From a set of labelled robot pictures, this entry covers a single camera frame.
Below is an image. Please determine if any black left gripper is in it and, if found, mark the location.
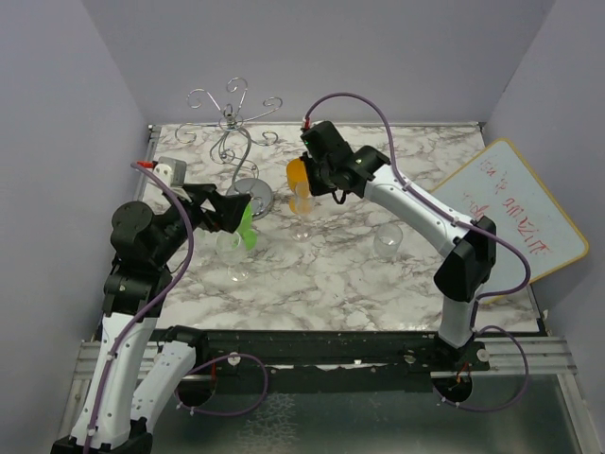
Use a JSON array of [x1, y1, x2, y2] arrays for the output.
[[152, 182, 251, 264]]

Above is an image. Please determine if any green plastic wine glass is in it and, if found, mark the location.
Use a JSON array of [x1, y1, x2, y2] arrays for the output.
[[233, 203, 257, 251]]

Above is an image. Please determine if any orange plastic wine glass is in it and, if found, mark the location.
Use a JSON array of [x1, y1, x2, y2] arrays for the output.
[[286, 158, 308, 213]]

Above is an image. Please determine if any clear wine glass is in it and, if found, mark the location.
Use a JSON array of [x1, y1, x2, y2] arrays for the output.
[[216, 232, 249, 282], [292, 182, 315, 242]]

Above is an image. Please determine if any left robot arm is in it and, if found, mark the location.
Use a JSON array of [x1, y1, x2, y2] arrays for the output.
[[51, 183, 251, 453]]

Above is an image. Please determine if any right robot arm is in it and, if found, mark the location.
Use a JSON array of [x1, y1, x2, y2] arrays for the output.
[[301, 121, 496, 370]]

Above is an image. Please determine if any clear wine glass front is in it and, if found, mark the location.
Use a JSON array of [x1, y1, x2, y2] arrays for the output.
[[216, 232, 249, 282]]

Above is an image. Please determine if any chrome wine glass rack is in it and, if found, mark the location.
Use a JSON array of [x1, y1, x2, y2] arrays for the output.
[[186, 77, 283, 218]]

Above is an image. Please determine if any clear tumbler right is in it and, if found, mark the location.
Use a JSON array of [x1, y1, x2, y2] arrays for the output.
[[372, 223, 403, 259]]

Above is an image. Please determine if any yellow framed whiteboard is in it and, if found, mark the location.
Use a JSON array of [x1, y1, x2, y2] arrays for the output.
[[432, 138, 589, 283]]

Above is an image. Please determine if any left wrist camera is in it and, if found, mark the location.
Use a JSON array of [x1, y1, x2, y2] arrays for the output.
[[153, 157, 187, 188]]

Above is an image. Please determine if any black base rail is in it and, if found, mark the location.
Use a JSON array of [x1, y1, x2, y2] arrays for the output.
[[150, 326, 490, 394]]

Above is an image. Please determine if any aluminium frame rail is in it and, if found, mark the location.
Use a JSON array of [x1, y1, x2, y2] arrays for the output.
[[70, 340, 582, 384]]

